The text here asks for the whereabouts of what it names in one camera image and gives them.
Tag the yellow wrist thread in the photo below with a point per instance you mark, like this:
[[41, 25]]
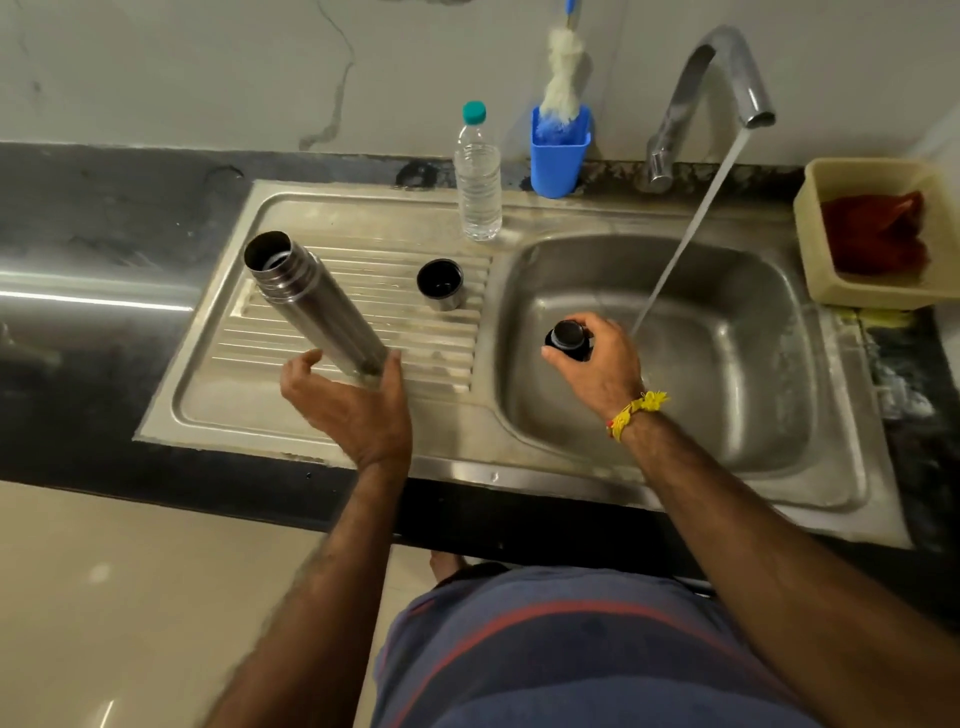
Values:
[[637, 409]]

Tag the clear plastic water bottle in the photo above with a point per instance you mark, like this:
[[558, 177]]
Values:
[[478, 180]]

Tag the stainless steel vacuum flask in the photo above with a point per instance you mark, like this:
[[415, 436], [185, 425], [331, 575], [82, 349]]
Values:
[[315, 300]]

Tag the white bottle brush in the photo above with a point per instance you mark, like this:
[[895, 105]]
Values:
[[562, 82]]

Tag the yellow scrub pad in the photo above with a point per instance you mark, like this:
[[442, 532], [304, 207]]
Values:
[[885, 318]]

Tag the steel flask cup lid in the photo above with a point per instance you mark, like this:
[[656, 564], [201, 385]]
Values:
[[441, 285]]

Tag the chrome sink faucet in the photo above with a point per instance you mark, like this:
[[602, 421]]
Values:
[[694, 82]]

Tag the person's blue striped shirt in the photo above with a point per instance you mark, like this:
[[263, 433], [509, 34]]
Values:
[[585, 660]]

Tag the person's left thumb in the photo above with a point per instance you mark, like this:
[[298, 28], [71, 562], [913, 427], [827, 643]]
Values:
[[396, 379]]

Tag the person's left hand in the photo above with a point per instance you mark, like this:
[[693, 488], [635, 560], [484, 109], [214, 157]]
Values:
[[360, 424]]

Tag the beige plastic tub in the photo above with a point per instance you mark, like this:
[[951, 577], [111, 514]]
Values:
[[814, 247]]

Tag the stainless steel sink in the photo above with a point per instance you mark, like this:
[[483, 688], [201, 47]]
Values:
[[712, 390]]

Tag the red cloth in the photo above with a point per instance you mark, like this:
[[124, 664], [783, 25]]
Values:
[[874, 232]]

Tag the black flask stopper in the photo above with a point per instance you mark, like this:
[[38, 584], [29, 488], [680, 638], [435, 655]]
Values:
[[568, 337]]

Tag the person's right hand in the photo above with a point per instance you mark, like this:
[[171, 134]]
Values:
[[609, 371]]

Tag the blue plastic cup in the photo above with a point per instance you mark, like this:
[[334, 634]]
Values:
[[556, 165]]

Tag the person's left forearm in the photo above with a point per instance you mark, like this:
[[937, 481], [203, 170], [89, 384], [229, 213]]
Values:
[[330, 600]]

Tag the person's right thumb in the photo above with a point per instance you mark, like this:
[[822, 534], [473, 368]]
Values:
[[561, 363]]

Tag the running water stream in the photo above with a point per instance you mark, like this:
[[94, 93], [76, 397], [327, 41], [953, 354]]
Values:
[[690, 232]]

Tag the person's foot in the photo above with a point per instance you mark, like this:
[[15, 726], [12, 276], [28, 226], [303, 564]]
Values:
[[447, 566]]

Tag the person's right forearm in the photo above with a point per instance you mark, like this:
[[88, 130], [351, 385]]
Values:
[[765, 570]]

